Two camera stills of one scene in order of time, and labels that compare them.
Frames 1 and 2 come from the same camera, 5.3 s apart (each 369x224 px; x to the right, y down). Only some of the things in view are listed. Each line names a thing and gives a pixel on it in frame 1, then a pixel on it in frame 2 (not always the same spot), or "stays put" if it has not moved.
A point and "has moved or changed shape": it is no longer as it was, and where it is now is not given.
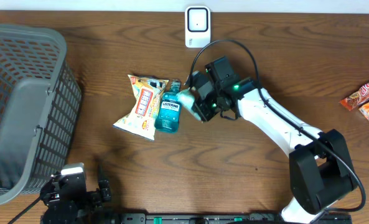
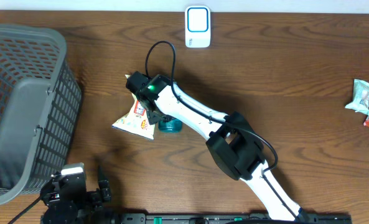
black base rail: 221,218 stays put
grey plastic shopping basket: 32,104 stays put
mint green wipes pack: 186,97 has moved or changed shape
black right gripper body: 210,104 -> 155,115
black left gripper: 104,185 stays put
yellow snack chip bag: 140,120 stays put
